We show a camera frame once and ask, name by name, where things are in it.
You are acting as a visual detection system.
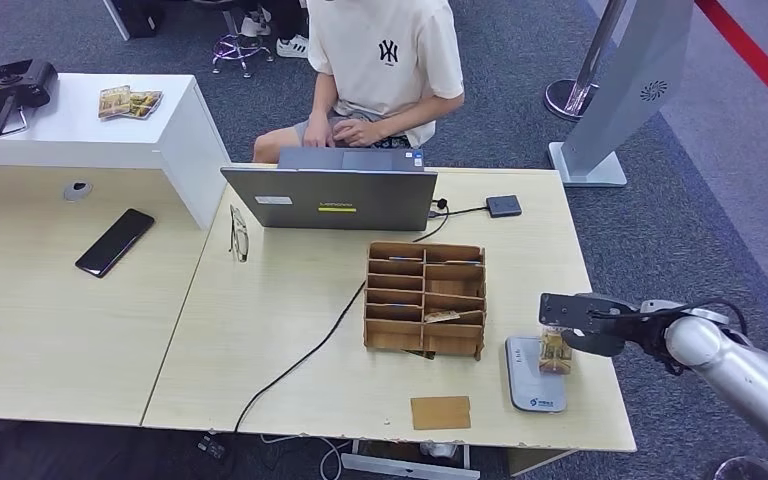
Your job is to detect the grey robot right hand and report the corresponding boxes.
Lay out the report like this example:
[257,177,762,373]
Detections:
[541,324,630,359]

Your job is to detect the person's right hand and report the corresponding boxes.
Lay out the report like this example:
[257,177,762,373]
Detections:
[303,115,336,148]

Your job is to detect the person's left hand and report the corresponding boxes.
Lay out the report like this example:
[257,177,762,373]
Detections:
[332,119,385,148]

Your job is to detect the yellow picture ID card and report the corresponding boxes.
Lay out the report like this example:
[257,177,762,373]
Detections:
[538,329,574,376]

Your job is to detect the person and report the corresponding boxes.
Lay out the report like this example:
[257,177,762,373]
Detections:
[238,0,310,60]
[252,0,466,165]

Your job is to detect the grey white card reader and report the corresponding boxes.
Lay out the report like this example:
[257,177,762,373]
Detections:
[505,335,568,415]

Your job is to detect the plain brown card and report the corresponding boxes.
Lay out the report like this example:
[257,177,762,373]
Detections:
[410,396,473,432]

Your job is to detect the wooden card organizer box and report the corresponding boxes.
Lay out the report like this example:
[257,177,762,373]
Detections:
[363,241,488,362]

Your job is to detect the grey laptop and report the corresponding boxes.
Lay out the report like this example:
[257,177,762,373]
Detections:
[220,146,439,232]

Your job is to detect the chrome base stool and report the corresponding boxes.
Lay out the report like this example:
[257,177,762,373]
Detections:
[188,0,275,79]

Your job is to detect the clear eyeglasses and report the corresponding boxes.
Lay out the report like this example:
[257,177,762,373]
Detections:
[228,204,251,264]

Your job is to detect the small dark USB hub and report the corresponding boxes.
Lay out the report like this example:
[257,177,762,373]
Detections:
[485,194,524,219]

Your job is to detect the round black base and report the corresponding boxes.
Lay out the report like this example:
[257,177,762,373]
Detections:
[713,455,768,480]

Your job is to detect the black cabinet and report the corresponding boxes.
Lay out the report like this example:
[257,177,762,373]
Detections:
[102,0,165,41]

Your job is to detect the white desk foot bar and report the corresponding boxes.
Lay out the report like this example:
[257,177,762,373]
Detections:
[340,438,481,480]

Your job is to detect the black smartphone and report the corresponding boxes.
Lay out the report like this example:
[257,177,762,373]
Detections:
[75,208,157,280]

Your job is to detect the white counter cabinet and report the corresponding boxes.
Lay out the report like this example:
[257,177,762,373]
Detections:
[0,71,232,230]

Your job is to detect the silver slanted kiosk stand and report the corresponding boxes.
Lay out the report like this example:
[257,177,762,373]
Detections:
[548,0,695,189]

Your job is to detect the red barrier belt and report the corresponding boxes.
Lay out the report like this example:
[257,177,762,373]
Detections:
[693,0,768,128]

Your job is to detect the black power strip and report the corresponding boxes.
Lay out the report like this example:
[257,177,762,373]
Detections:
[196,435,228,463]

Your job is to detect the thin black hub cable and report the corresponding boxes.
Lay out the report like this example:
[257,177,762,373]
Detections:
[426,206,489,219]

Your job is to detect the chrome stanchion post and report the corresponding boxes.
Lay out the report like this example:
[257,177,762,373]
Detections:
[544,0,629,123]

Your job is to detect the long black power cable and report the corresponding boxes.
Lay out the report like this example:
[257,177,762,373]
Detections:
[233,197,452,433]

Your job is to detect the white cable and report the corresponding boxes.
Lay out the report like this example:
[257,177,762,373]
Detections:
[258,433,353,480]

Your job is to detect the black device with wire stand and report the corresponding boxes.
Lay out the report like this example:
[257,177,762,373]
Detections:
[0,58,59,142]

